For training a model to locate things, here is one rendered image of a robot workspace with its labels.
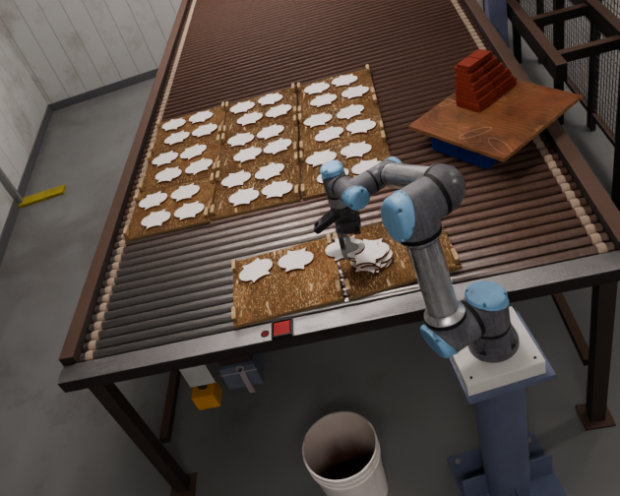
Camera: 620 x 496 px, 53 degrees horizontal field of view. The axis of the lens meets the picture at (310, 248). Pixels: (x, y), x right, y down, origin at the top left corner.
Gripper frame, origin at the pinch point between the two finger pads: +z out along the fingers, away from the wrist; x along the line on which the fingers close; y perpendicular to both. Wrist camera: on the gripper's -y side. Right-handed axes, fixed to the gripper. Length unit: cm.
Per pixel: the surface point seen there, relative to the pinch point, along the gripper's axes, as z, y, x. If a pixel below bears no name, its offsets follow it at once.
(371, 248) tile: 7.1, 8.5, 6.0
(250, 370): 28, -40, -27
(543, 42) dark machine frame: 0, 96, 126
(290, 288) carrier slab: 13.5, -22.8, -2.9
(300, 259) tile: 12.3, -19.6, 11.2
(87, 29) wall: 48, -271, 437
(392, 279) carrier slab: 12.1, 14.6, -6.5
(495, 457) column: 67, 42, -46
